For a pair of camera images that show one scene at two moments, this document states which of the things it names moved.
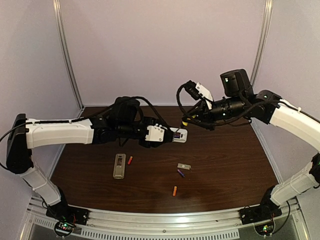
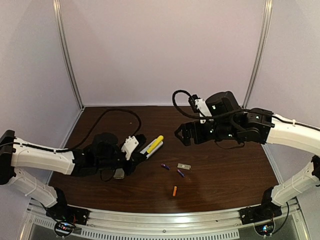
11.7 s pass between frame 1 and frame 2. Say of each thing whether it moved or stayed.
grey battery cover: stayed
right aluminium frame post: stayed
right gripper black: moved
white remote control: moved
